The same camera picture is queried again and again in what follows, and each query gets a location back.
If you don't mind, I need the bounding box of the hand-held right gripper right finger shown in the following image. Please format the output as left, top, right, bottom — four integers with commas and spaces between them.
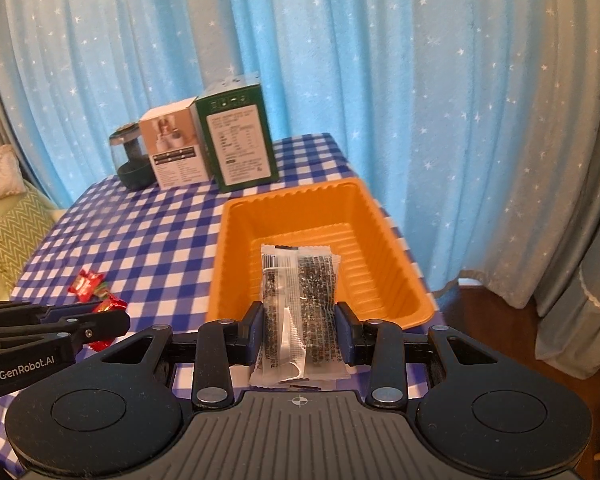
334, 301, 501, 408

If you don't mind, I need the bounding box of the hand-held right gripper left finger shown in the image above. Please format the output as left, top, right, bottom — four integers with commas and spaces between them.
100, 301, 267, 411

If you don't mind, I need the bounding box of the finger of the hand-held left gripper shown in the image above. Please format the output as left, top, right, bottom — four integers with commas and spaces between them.
0, 311, 132, 349
0, 301, 84, 332

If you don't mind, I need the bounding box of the small red candy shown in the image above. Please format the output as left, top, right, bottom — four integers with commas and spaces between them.
92, 294, 128, 315

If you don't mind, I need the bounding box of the large red snack packet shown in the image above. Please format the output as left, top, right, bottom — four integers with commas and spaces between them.
67, 268, 105, 302

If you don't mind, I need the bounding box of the clear dark seaweed packet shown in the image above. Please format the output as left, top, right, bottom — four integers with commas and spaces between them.
250, 243, 347, 390

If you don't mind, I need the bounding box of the orange plastic tray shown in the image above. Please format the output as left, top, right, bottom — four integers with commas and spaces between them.
206, 177, 436, 333

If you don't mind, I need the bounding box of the green chevron pillow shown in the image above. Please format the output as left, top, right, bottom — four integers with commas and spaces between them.
0, 192, 66, 286

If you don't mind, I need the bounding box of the blue checked tablecloth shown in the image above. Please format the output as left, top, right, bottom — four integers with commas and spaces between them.
0, 132, 446, 480

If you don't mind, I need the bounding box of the dark glass humidifier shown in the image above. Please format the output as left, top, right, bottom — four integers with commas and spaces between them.
109, 122, 153, 191

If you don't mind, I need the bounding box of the white cardboard box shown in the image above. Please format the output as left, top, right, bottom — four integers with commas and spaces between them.
139, 96, 212, 191

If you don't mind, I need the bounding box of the green cardboard box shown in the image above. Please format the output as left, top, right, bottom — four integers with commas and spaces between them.
194, 71, 281, 194

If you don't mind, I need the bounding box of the blue star curtain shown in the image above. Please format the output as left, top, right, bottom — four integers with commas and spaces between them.
0, 0, 600, 311

